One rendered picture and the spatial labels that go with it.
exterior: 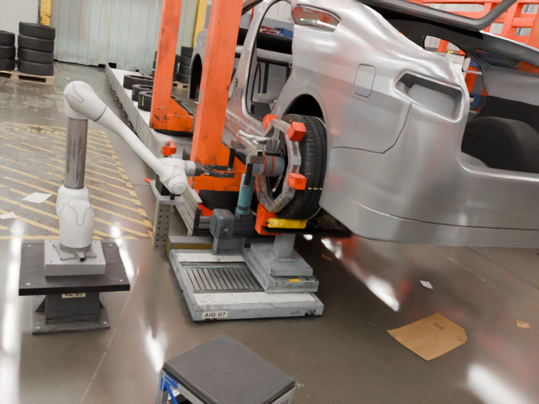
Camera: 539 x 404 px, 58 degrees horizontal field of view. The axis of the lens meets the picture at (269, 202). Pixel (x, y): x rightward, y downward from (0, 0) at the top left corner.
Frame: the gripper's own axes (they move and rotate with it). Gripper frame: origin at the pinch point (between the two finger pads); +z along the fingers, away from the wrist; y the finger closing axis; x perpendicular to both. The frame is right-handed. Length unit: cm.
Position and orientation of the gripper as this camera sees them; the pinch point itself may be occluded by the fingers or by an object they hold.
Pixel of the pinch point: (228, 171)
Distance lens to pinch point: 277.2
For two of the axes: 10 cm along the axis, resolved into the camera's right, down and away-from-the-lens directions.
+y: 3.5, 3.5, -8.7
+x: 1.8, -9.3, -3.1
